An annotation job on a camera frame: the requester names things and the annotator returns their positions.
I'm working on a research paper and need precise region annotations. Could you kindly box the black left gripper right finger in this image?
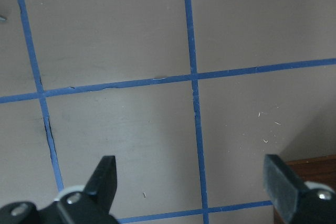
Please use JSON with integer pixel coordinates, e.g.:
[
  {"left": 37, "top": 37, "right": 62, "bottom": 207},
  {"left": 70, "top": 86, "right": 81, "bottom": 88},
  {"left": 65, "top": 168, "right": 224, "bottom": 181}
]
[{"left": 263, "top": 154, "right": 336, "bottom": 224}]

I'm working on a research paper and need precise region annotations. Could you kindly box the dark wooden drawer cabinet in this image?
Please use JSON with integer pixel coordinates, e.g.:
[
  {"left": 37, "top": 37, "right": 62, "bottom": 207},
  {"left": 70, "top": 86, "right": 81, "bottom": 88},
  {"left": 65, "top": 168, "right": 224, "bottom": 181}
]
[{"left": 272, "top": 157, "right": 336, "bottom": 224}]

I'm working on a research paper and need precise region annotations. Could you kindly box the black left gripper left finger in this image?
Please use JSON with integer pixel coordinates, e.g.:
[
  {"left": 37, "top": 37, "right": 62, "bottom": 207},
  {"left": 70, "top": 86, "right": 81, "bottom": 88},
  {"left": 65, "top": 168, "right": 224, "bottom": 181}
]
[{"left": 1, "top": 156, "right": 117, "bottom": 223}]

